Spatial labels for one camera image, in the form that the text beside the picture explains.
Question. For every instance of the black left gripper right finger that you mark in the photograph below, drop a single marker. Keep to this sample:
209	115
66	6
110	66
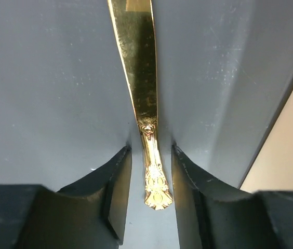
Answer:
213	214

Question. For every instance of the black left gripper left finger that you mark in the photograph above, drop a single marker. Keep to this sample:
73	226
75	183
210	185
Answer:
88	213

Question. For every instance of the cream divided utensil box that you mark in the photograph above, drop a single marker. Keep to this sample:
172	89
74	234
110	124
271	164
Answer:
273	167

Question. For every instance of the gold butter knife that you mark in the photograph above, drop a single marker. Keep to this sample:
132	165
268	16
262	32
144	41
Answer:
133	26

